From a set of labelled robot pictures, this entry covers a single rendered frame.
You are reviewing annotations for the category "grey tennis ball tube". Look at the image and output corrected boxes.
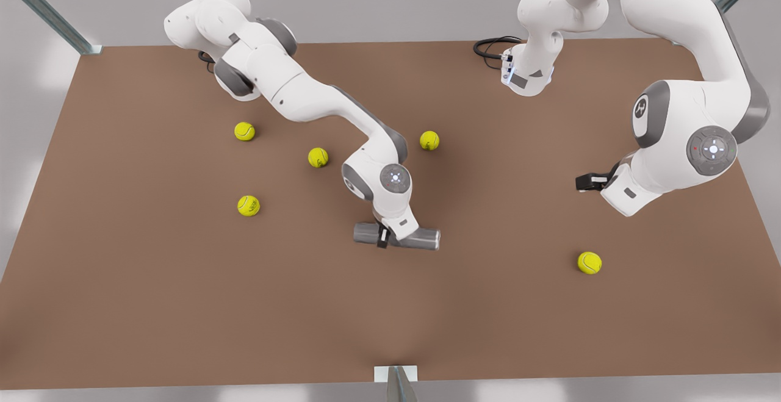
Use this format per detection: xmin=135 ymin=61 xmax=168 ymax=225
xmin=353 ymin=222 xmax=441 ymax=251

